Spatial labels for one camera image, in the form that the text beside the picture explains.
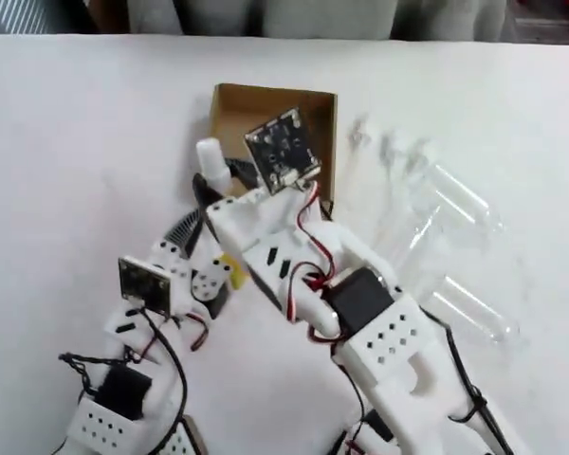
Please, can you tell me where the white spray top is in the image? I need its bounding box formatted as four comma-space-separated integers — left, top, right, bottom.
195, 136, 234, 196

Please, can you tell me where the cardboard box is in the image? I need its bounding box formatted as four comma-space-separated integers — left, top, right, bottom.
207, 82, 339, 222

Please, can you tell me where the clear plastic bottle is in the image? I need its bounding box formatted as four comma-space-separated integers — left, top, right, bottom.
429, 276, 525, 346
424, 158, 509, 237
374, 201, 459, 285

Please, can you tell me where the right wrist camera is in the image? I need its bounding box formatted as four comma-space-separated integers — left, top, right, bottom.
244, 107, 324, 195

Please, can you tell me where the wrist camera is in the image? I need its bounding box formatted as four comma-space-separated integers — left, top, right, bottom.
118, 256, 174, 317
244, 107, 324, 195

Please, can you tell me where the black cable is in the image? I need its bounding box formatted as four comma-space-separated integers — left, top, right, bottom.
141, 308, 190, 449
441, 324, 521, 455

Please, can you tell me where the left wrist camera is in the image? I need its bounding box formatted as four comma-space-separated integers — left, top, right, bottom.
118, 256, 174, 317

